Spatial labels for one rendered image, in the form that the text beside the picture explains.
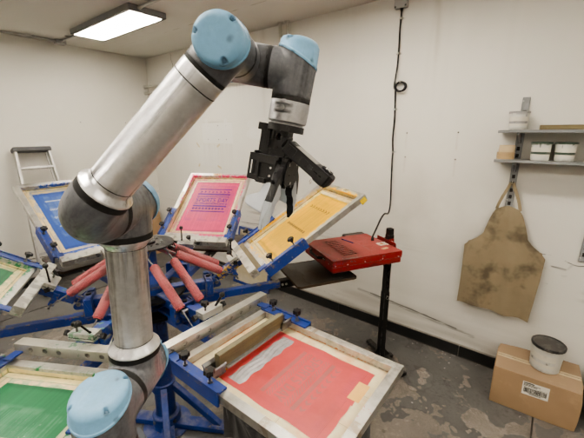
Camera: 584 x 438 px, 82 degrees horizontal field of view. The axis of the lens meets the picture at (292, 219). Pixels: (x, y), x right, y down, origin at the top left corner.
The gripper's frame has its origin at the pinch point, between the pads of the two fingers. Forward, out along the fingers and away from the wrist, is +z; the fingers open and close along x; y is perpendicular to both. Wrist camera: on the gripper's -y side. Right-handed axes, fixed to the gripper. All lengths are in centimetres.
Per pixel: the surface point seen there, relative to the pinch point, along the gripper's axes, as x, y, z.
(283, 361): -61, 9, 78
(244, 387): -41, 17, 81
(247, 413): -27, 9, 77
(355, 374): -64, -22, 73
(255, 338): -62, 24, 73
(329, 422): -37, -18, 75
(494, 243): -227, -94, 34
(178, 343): -46, 53, 79
